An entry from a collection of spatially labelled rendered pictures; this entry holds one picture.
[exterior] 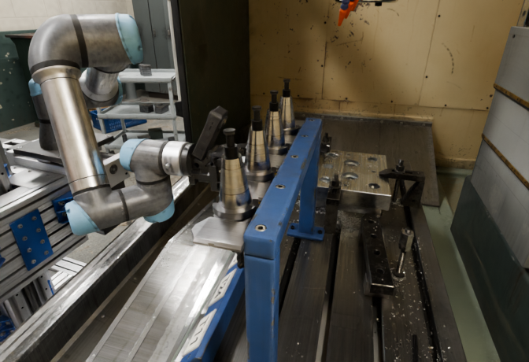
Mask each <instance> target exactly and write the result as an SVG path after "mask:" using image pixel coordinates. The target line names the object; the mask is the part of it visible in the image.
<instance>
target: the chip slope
mask: <svg viewBox="0 0 529 362"><path fill-rule="evenodd" d="M306 118H314V119H321V120H322V130H321V141H320V144H321V142H322V139H323V137H324V136H325V132H328V137H332V139H331V150H339V151H346V152H354V153H370V154H377V155H385V156H386V157H392V158H394V162H395V164H398V159H407V160H409V162H410V164H411V168H412V170H413V171H417V172H424V174H425V180H424V182H425V184H424V189H423V193H422V197H421V203H422V205H426V206H431V207H438V208H439V206H440V204H439V197H438V183H437V175H436V167H435V153H434V145H433V137H432V130H431V126H432V122H426V121H415V120H395V119H385V118H375V117H364V116H344V115H334V114H323V113H304V112H294V119H295V120H305V119H306Z"/></svg>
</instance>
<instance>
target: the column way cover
mask: <svg viewBox="0 0 529 362"><path fill-rule="evenodd" d="M494 89H495V92H494V97H493V100H492V102H491V106H490V110H489V113H488V116H487V119H486V123H485V126H484V129H483V133H482V135H481V136H482V137H481V138H482V139H483V143H482V145H481V149H480V151H479V156H478V159H477V161H476V165H475V169H474V172H473V175H472V179H471V183H472V185H473V187H474V188H475V190H476V191H477V193H478V195H479V196H480V198H481V199H482V201H483V203H484V205H485V206H486V208H487V209H488V211H489V213H490V214H491V216H492V217H493V219H494V221H495V223H496V224H497V226H498V227H499V229H500V230H501V233H502V234H503V235H504V237H505V239H506V241H507V243H508V244H509V246H510V247H511V249H512V251H513V252H514V254H515V255H516V258H517V259H518V261H519V262H520V264H521V265H522V267H523V268H529V28H522V27H517V26H512V27H511V28H510V32H509V37H508V39H507V42H506V45H505V50H504V53H503V55H502V59H501V63H500V66H499V69H498V73H497V76H496V80H495V82H494Z"/></svg>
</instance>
